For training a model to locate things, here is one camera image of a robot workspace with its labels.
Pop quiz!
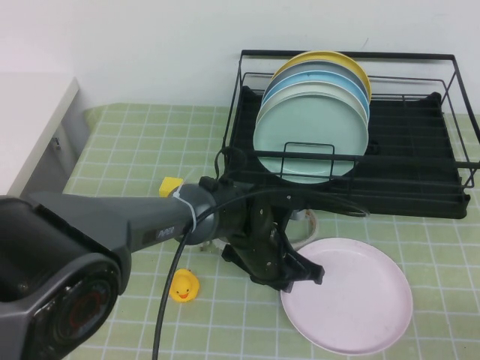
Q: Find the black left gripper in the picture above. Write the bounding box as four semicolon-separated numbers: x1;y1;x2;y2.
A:
220;202;326;294

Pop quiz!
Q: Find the pink plate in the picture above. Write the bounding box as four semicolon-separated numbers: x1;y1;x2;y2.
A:
280;236;413;354

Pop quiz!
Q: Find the mint green plate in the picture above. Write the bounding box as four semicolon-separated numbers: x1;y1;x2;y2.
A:
252;93;369;185

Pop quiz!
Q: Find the blue plate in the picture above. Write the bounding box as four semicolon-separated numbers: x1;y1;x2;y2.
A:
262;70;372;121

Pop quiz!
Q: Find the grey plate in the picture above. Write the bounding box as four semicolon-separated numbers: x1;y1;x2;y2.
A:
268;61;371;103

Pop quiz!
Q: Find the yellow plate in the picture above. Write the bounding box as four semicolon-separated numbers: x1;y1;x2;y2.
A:
270;51;373;102

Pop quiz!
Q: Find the yellow rubber duck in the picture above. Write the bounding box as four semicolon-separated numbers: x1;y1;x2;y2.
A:
169;268;200;303

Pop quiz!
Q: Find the white zip tie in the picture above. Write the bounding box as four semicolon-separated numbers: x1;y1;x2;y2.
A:
172;168;199;230

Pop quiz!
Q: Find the yellow cube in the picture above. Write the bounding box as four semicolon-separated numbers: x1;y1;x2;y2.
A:
158;176;184;199

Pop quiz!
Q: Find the green checked tablecloth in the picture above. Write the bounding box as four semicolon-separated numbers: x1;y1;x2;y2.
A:
0;101;480;360

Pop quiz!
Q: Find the white side cabinet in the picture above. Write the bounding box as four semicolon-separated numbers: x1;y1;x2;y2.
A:
0;73;92;198

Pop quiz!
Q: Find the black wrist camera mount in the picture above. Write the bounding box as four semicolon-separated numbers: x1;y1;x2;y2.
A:
224;179;312;213

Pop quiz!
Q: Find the black cable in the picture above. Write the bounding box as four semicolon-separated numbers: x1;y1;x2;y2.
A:
151;145;372;360

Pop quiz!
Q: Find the black wire dish rack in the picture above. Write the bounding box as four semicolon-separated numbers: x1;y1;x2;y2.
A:
221;49;480;188

